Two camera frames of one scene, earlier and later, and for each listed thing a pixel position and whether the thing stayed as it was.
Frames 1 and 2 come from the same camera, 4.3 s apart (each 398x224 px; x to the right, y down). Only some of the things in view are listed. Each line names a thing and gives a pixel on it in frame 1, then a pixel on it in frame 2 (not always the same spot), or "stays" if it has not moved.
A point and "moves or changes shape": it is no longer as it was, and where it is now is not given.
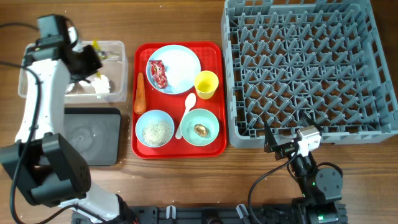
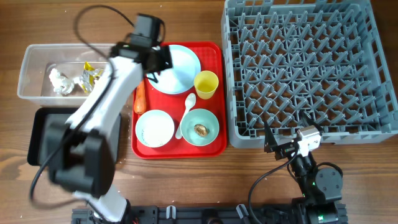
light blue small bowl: x=155 y=128 stays
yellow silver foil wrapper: x=104 y=55 moves or changes shape
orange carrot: x=140 y=101 stays
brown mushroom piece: x=201 y=130 stays
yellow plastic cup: x=206 y=83 stays
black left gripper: x=86 y=61 to x=160 y=61
